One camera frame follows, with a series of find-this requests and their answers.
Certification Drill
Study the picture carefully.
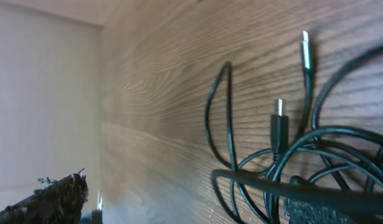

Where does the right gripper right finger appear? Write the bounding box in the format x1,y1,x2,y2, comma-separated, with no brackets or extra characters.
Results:
283,175,366,224

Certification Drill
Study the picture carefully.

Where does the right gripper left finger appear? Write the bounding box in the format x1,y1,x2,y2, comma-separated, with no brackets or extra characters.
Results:
0,173,88,224

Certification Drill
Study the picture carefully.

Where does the black multi-connector cable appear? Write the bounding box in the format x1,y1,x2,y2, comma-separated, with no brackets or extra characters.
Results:
204,30,383,224

